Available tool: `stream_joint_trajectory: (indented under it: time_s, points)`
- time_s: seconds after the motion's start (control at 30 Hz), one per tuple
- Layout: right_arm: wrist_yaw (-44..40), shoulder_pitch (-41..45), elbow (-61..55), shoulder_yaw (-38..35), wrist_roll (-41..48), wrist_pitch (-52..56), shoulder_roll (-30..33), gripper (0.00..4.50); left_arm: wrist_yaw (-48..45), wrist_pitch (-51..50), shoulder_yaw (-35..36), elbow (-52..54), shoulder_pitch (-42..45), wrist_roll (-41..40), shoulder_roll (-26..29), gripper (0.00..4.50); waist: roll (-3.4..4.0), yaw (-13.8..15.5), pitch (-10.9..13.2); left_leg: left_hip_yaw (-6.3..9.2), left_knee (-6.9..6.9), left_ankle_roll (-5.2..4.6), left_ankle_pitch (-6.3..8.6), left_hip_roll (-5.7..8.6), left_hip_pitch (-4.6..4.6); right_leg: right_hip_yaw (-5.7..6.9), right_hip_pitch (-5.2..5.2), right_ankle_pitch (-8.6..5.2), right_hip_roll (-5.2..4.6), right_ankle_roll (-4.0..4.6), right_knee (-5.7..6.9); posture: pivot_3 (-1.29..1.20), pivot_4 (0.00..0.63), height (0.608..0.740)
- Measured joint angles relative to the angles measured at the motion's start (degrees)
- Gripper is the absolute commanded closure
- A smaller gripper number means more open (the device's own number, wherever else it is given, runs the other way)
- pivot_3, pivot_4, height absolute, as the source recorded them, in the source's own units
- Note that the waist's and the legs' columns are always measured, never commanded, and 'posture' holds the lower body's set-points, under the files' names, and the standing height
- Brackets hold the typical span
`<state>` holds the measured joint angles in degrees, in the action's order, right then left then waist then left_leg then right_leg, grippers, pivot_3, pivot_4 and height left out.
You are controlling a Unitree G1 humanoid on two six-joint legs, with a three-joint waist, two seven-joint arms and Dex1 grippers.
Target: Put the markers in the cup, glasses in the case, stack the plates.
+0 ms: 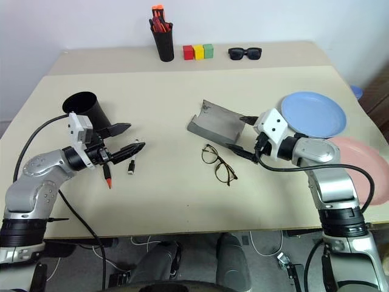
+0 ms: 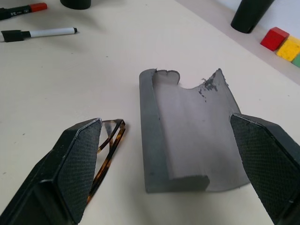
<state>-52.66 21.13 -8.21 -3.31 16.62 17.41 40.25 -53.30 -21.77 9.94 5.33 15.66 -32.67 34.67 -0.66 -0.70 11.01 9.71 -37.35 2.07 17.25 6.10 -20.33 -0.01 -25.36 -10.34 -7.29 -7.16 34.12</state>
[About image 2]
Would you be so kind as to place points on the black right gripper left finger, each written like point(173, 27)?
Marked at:
point(70, 168)

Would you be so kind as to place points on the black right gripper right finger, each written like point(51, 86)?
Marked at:
point(264, 159)

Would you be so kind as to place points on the tortoiseshell glasses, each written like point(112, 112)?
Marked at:
point(110, 150)

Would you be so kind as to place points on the grey open glasses case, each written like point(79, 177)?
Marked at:
point(182, 133)

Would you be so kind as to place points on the green wooden block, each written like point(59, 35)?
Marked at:
point(296, 60)

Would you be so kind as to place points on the yellow wooden block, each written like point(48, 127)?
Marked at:
point(289, 50)

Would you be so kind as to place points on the red wooden block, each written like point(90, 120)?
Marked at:
point(274, 38)

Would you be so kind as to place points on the white marker with black cap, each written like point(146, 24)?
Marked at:
point(37, 34)

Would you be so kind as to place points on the black tapered cup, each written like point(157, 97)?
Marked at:
point(250, 15)

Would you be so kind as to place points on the black round pen holder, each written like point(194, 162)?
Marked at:
point(76, 4)

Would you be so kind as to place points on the black marker with red cap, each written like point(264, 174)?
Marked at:
point(18, 10)

